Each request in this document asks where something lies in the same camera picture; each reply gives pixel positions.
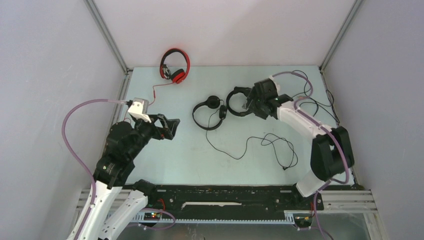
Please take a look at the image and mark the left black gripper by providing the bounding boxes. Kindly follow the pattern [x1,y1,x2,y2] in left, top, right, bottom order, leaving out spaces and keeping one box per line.
[128,112,180,159]

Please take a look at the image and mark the large headphones black cable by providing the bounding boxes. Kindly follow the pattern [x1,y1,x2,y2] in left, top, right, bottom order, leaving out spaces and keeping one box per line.
[291,69,340,124]

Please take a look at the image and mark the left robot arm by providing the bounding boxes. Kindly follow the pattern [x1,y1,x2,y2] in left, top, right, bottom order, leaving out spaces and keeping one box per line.
[68,114,180,240]

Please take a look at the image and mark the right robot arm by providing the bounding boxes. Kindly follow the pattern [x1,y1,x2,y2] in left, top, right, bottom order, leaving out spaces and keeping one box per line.
[245,78,355,209]

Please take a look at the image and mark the red headphones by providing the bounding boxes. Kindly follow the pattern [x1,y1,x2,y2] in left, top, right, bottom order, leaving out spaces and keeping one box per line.
[159,48,191,84]

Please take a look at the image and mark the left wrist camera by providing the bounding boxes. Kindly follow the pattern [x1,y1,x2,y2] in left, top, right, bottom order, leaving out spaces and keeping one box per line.
[127,97,152,123]

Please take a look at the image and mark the small headphones black cable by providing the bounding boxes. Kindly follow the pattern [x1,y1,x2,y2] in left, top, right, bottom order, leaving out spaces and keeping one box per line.
[205,107,299,171]

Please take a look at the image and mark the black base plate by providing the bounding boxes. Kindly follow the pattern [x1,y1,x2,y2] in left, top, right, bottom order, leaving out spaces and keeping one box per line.
[147,185,324,223]

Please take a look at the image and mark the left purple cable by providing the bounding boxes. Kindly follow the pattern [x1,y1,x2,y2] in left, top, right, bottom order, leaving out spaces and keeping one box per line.
[62,98,133,240]

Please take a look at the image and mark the aluminium frame rail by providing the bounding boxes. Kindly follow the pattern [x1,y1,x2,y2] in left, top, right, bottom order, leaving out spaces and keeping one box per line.
[76,188,379,226]

